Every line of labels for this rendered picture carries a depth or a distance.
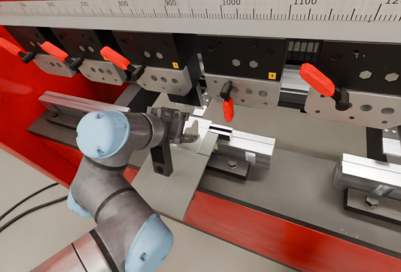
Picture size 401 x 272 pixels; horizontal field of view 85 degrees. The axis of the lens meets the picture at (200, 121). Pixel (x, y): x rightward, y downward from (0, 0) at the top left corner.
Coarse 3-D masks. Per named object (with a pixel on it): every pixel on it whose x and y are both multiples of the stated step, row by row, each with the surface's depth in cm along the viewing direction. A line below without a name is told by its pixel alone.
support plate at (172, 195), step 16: (208, 144) 64; (176, 160) 63; (192, 160) 62; (144, 176) 62; (160, 176) 61; (176, 176) 60; (192, 176) 59; (144, 192) 59; (160, 192) 58; (176, 192) 57; (192, 192) 56; (160, 208) 55; (176, 208) 54
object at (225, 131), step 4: (212, 124) 69; (208, 128) 69; (212, 128) 69; (216, 128) 69; (220, 128) 68; (224, 128) 67; (228, 128) 67; (232, 128) 67; (216, 132) 67; (220, 132) 66; (224, 132) 66; (228, 132) 67; (232, 132) 68; (220, 136) 67; (224, 136) 66; (228, 136) 66; (228, 140) 68
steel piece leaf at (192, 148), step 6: (186, 126) 70; (198, 132) 68; (204, 132) 67; (174, 144) 66; (180, 144) 66; (186, 144) 66; (192, 144) 65; (198, 144) 65; (180, 150) 64; (186, 150) 63; (192, 150) 64
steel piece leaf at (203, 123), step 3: (189, 117) 72; (192, 117) 72; (189, 120) 71; (192, 120) 71; (198, 120) 71; (201, 120) 70; (204, 120) 70; (207, 120) 70; (186, 123) 71; (189, 123) 71; (201, 123) 70; (204, 123) 70; (207, 123) 69; (210, 123) 69; (201, 126) 69; (204, 126) 69; (207, 126) 69
